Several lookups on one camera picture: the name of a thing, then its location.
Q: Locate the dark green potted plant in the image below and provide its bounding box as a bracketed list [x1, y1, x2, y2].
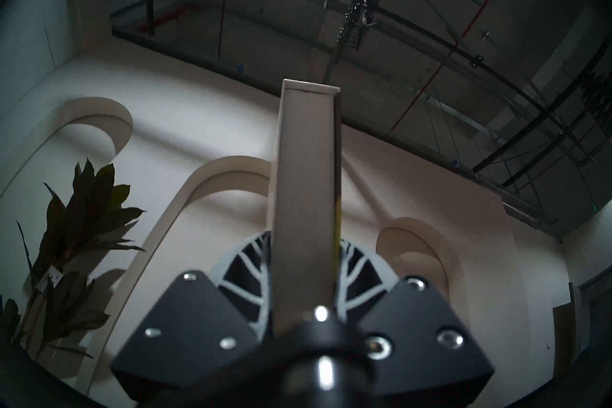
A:
[0, 158, 146, 360]

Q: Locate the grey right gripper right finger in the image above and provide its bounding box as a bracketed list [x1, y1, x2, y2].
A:
[335, 239, 495, 396]

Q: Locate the black ceiling fixture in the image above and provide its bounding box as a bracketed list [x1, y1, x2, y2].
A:
[337, 0, 388, 51]

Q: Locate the grey door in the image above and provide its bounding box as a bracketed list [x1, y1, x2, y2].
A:
[552, 268, 612, 379]

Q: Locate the white plant tag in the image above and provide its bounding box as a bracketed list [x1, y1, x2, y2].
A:
[36, 268, 63, 290]

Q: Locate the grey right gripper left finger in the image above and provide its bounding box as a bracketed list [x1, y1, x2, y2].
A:
[111, 231, 272, 400]

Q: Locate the dark book with yellow mark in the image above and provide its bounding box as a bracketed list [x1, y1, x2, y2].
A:
[268, 79, 342, 336]

